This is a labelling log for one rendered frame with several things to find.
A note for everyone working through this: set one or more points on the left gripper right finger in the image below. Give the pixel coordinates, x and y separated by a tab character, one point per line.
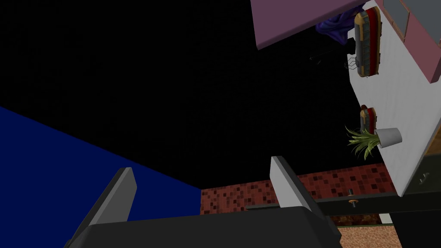
284	187

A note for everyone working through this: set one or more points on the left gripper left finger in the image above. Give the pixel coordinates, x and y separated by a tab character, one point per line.
115	201

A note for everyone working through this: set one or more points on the black and orange knob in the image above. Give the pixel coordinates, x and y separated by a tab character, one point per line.
352	199

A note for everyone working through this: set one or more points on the dark drawer front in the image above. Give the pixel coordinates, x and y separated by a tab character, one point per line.
379	203

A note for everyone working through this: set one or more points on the small red and yellow toaster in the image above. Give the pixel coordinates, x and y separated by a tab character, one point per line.
368	120

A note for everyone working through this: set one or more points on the green plant in white pot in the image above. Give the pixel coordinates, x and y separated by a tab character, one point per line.
387	137

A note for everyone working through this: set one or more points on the large red and yellow toaster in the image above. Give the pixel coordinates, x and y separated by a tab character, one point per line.
368	43

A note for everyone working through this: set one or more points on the purple cloth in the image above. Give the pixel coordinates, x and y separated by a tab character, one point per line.
339	27

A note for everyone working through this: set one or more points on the pink wall cupboard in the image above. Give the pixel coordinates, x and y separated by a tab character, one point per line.
286	20

